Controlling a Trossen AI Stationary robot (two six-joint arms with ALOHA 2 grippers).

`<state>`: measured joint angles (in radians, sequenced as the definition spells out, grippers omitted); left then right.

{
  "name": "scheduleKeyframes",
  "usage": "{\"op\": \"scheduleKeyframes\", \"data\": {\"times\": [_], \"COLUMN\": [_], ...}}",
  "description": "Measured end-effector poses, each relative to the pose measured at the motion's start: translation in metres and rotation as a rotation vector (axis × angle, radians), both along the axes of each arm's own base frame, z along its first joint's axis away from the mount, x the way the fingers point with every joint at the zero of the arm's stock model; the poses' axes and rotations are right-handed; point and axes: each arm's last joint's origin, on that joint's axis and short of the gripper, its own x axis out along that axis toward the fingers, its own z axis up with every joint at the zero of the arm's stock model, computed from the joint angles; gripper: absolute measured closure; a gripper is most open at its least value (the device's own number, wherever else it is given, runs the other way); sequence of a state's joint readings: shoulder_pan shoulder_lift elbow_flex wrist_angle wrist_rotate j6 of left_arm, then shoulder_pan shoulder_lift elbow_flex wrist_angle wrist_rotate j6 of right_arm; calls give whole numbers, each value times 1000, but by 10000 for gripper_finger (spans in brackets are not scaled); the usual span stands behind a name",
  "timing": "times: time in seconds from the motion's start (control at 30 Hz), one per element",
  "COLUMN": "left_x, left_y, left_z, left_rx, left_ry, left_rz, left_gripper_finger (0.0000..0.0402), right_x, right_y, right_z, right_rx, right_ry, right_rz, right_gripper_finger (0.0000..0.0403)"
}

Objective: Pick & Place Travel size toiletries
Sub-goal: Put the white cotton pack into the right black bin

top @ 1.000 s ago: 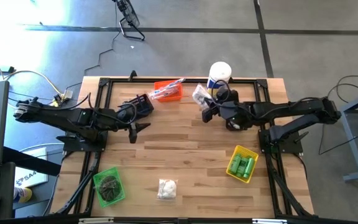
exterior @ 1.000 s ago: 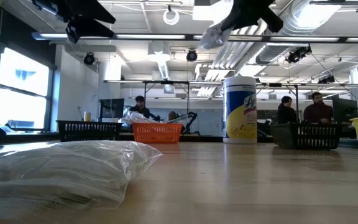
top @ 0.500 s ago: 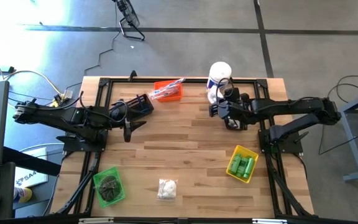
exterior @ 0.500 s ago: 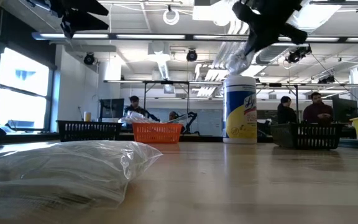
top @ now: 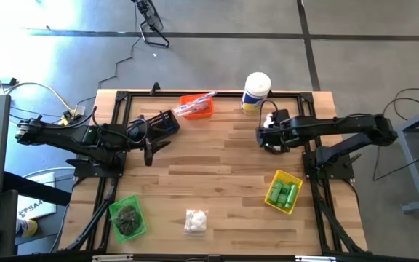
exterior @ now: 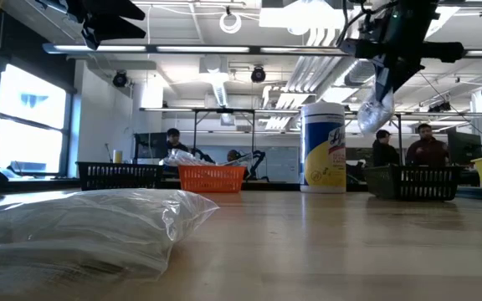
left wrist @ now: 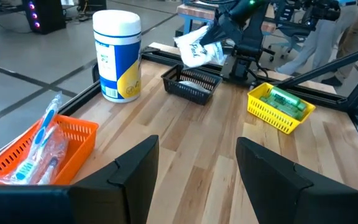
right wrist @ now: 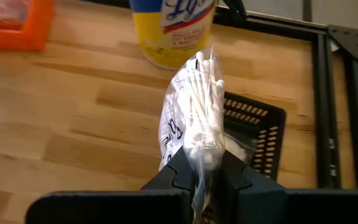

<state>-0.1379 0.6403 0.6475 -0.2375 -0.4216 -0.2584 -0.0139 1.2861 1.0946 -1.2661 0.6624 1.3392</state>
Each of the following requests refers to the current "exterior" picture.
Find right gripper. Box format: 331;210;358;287
340;37;466;104

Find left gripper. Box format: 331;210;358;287
35;0;147;50

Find bagged white printed soap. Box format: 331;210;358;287
356;77;396;135

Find bagged toothbrush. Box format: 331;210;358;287
160;149;217;167
216;152;254;168

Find bagged white cotton balls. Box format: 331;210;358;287
0;187;220;293

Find black monitor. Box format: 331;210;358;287
447;130;482;165
134;132;169;165

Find white yellow wipes canister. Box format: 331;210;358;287
300;102;347;194

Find black plastic basket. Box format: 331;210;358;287
75;161;165;191
364;164;464;202

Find orange plastic basket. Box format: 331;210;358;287
177;165;247;193

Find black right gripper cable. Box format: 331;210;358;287
336;0;392;47

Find white ring light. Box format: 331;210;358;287
218;11;244;35

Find background black rig frame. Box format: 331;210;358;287
139;107;301;168

